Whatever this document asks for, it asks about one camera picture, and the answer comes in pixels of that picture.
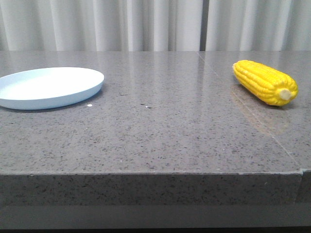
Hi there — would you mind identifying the light blue round plate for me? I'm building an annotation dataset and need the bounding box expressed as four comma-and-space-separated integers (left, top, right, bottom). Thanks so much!
0, 67, 104, 110

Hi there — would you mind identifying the yellow corn cob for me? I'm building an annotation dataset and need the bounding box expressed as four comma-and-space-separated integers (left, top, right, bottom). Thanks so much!
232, 60, 298, 106

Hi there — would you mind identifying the white pleated curtain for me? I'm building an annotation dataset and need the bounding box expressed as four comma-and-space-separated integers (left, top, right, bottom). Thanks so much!
0, 0, 311, 51

